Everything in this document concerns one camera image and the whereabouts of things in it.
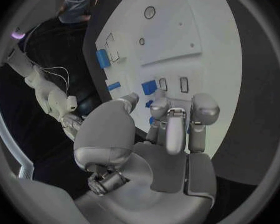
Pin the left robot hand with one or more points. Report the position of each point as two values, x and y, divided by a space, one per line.
140 171

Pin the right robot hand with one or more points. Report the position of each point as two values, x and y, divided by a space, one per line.
71 124

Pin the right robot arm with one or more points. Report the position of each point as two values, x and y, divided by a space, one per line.
43 89

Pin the white task board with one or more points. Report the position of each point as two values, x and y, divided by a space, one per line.
177 41

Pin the small blue plug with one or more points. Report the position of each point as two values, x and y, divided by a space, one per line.
148 103
151 120

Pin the blue peg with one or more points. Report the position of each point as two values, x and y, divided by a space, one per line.
113 86

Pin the blue block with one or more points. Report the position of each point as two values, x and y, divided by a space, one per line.
149 87
103 58

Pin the person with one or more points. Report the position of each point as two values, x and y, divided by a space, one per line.
78 3

